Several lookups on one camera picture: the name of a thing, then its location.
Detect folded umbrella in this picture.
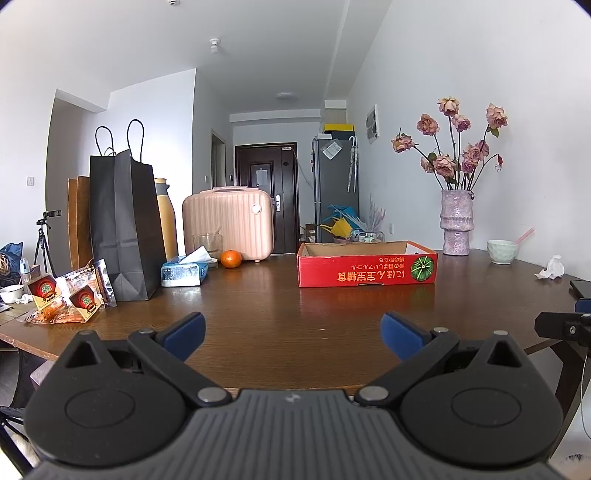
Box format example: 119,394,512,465
346,136,360,194

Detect camera tripod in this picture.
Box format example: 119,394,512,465
35,209,64,278

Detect interior door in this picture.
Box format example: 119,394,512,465
211,128,227,191

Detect brown paper bag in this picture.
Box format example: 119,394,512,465
67,175,93,273

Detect blue and yellow plastic bags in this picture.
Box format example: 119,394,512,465
320,202,366,243

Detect snack packet with red label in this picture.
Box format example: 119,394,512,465
64,259,115,324
25,272,66,311

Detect pink suitcase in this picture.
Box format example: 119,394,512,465
182,185,274,263

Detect bunch of dried pink roses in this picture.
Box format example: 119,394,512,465
392,96,509,192

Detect white wall panel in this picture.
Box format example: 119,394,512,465
364,104,381,145

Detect pale green bowl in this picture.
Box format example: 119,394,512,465
486,239,520,265

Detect blue bag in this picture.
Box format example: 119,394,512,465
0,242,24,288

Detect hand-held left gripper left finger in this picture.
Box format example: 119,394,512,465
53,312,232,409

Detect grey refrigerator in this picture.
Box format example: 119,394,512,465
311,133,360,243

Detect red cardboard box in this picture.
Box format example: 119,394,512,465
297,239,439,288

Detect glass cup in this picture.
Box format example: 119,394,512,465
192,233,223,267

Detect dried pink grass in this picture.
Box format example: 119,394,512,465
368,193,387,232

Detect blue tissue pack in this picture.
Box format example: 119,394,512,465
160,246,219,288

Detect pink textured vase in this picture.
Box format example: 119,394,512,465
440,189,476,256

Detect yellow thermos bottle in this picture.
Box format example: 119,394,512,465
153,178,179,262

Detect dark entrance door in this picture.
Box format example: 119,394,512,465
234,143,299,255

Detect crumpled white tissue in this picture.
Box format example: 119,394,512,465
535,254,566,281

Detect dark chair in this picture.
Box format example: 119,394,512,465
0,350,52,463

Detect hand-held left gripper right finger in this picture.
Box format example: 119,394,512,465
355,311,536,409

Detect black paper bag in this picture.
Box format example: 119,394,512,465
89,119,167,304

